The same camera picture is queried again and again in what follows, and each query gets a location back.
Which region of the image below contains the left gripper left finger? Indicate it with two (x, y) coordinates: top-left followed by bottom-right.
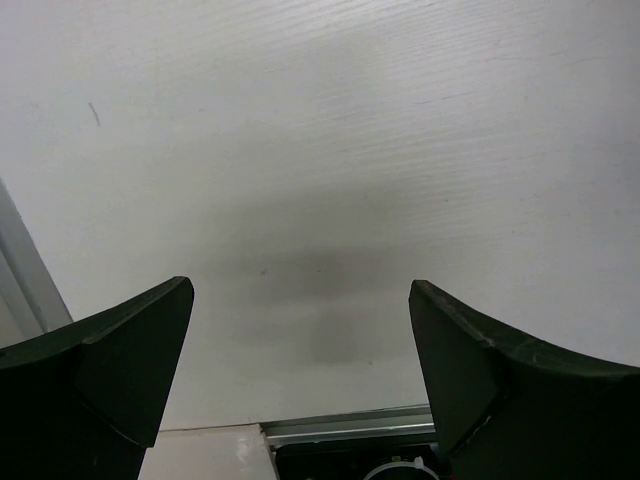
(1, 276), (194, 479)

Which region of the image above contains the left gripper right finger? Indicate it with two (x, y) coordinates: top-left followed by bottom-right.
(409, 280), (639, 479)

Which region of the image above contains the aluminium front rail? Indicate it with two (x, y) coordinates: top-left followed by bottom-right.
(260, 405), (436, 448)

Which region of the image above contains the left aluminium side rail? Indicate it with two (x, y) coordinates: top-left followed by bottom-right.
(0, 186), (72, 347)

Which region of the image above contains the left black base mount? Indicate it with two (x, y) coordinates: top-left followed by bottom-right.
(275, 439), (452, 479)

